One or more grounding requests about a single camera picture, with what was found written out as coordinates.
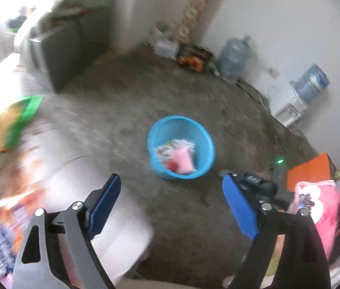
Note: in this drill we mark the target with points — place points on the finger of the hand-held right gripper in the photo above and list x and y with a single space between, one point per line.
254 182

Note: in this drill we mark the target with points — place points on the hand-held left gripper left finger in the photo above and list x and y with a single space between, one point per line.
103 207

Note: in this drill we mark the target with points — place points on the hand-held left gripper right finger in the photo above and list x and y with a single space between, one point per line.
239 210

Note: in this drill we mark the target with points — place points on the blue mesh basket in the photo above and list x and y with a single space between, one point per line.
200 132

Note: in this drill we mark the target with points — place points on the pink snack packet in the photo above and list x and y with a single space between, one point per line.
183 161

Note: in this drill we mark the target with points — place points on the white printed snack packet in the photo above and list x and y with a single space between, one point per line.
164 152

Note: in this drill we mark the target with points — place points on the green potato chip bag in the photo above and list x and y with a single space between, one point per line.
10 123

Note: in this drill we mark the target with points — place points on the orange box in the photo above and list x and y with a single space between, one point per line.
308 168

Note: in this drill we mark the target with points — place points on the pink printed bag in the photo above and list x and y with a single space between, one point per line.
320 213

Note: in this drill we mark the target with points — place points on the white water dispenser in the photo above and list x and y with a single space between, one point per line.
289 113

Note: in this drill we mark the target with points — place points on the clear water jug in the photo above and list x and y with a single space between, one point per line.
233 57

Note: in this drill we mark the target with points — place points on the black orange bag on floor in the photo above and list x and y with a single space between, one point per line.
194 57

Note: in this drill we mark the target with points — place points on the grey cabinet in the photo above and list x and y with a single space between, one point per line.
64 54

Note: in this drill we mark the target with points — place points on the white plastic bags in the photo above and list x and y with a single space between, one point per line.
165 43

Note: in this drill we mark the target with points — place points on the tall printed cardboard box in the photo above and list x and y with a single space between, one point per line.
195 9

